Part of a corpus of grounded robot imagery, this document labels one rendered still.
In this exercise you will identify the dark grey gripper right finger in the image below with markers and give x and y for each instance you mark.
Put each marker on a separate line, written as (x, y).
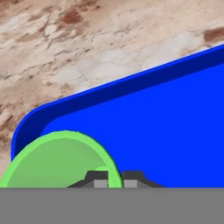
(133, 176)

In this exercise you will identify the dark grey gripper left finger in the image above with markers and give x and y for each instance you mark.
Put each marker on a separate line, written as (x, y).
(96, 176)

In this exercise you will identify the green cup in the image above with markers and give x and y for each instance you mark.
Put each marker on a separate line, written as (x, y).
(55, 162)

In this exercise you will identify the blue tray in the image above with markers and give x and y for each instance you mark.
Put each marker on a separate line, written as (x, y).
(163, 128)

